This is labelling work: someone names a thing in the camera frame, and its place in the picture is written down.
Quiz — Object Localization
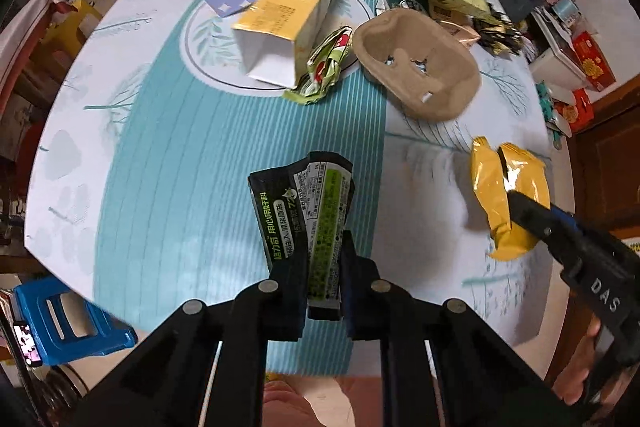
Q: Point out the person's pink pants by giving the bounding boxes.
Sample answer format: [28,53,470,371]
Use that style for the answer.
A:
[262,377,383,427]

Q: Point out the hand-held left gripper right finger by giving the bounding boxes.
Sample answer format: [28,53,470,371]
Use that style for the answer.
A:
[341,232,586,427]

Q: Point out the black green snack wrapper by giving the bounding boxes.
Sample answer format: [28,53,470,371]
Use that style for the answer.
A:
[248,151,356,320]

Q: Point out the person's right hand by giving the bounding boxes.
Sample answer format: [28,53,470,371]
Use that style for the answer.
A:
[552,318,602,405]

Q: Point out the small red box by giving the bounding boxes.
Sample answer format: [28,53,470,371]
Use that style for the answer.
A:
[552,88,596,135]

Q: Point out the gold black crumpled wrapper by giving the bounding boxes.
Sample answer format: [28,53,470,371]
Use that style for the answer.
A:
[470,4,523,55]

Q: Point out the green crumpled wrapper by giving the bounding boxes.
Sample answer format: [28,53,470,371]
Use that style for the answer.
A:
[284,26,357,106]

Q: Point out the yellow snack packet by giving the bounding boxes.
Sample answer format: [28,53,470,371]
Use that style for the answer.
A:
[470,136,552,262]

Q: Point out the brown wooden cabinet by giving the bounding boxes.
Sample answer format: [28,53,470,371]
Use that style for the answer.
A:
[570,72,640,238]

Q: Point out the brown gold packet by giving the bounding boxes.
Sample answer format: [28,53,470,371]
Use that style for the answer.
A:
[435,7,481,45]

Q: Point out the blue plastic stool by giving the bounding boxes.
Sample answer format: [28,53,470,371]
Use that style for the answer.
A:
[12,279,138,365]

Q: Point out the yellow plastic stool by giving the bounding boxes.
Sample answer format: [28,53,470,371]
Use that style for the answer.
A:
[42,0,103,58]

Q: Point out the white storage container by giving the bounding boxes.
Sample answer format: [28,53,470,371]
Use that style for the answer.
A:
[527,10,588,83]

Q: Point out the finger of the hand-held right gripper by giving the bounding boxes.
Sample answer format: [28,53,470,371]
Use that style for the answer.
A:
[506,190,562,258]
[549,206,586,242]

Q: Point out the brown pulp tray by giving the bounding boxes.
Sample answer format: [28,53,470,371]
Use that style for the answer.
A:
[351,7,482,123]

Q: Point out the table with teal cloth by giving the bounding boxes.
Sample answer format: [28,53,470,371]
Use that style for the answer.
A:
[24,0,576,378]

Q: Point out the large red box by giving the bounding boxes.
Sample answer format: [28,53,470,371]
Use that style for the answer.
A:
[570,32,617,93]

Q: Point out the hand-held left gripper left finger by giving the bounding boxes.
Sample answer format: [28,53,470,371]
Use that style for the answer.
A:
[65,251,308,427]

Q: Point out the yellow white carton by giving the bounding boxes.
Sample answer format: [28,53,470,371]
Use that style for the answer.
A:
[232,0,338,90]

